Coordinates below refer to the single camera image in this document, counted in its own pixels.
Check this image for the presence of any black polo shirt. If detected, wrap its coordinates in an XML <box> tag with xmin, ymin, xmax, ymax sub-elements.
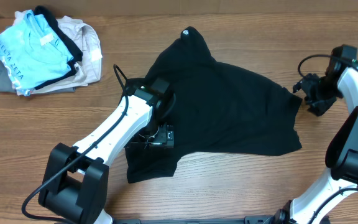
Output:
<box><xmin>126</xmin><ymin>27</ymin><xmax>301</xmax><ymax>183</ymax></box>

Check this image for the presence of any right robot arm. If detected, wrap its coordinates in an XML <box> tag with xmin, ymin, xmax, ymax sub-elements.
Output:
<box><xmin>265</xmin><ymin>44</ymin><xmax>358</xmax><ymax>224</ymax></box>

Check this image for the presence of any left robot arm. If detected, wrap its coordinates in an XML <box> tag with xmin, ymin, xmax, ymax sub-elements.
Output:
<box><xmin>38</xmin><ymin>78</ymin><xmax>176</xmax><ymax>224</ymax></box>

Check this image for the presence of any beige folded garment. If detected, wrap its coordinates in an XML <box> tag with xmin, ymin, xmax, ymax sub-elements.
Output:
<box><xmin>13</xmin><ymin>12</ymin><xmax>102</xmax><ymax>88</ymax></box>

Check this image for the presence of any light blue folded t-shirt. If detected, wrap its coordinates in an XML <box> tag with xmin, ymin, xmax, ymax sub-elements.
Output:
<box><xmin>0</xmin><ymin>10</ymin><xmax>74</xmax><ymax>96</ymax></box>

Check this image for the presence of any grey folded garment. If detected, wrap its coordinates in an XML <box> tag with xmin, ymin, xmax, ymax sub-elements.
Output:
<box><xmin>0</xmin><ymin>61</ymin><xmax>84</xmax><ymax>94</ymax></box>

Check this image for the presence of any black folded garment in pile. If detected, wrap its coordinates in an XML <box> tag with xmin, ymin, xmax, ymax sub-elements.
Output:
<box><xmin>34</xmin><ymin>6</ymin><xmax>83</xmax><ymax>90</ymax></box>

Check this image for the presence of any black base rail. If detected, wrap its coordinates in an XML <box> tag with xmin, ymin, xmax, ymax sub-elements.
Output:
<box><xmin>113</xmin><ymin>215</ymin><xmax>331</xmax><ymax>224</ymax></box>

